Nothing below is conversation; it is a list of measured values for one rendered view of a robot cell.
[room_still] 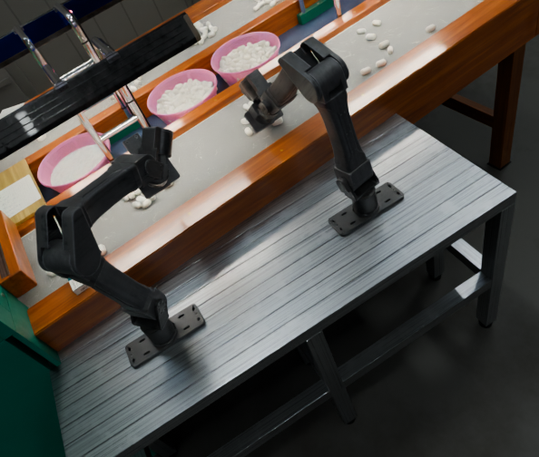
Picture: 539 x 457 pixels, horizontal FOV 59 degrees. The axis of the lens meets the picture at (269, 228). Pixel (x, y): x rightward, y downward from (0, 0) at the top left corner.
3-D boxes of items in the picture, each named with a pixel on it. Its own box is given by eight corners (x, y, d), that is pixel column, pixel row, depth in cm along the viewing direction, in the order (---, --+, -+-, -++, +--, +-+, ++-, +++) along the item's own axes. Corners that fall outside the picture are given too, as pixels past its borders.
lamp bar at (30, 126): (202, 40, 129) (192, 14, 124) (-5, 165, 117) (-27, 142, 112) (190, 32, 134) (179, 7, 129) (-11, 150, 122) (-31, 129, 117)
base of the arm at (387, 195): (321, 201, 119) (337, 218, 114) (386, 161, 122) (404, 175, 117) (327, 221, 125) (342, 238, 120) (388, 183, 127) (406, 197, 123)
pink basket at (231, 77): (299, 66, 175) (293, 43, 168) (241, 104, 170) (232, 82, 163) (261, 46, 192) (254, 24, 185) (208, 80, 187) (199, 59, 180)
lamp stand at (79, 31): (143, 124, 179) (76, 11, 147) (97, 153, 175) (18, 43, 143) (126, 106, 192) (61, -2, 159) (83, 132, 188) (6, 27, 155)
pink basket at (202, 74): (239, 95, 174) (230, 72, 167) (195, 142, 163) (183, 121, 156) (189, 86, 188) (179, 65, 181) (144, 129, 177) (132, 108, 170)
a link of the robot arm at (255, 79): (233, 90, 131) (241, 73, 119) (257, 72, 133) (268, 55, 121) (258, 123, 132) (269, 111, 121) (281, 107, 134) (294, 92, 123)
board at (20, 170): (47, 207, 147) (45, 204, 146) (4, 235, 144) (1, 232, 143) (25, 160, 169) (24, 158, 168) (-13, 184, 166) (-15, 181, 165)
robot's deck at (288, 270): (514, 202, 117) (516, 191, 114) (81, 490, 101) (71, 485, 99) (320, 72, 177) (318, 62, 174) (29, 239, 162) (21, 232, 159)
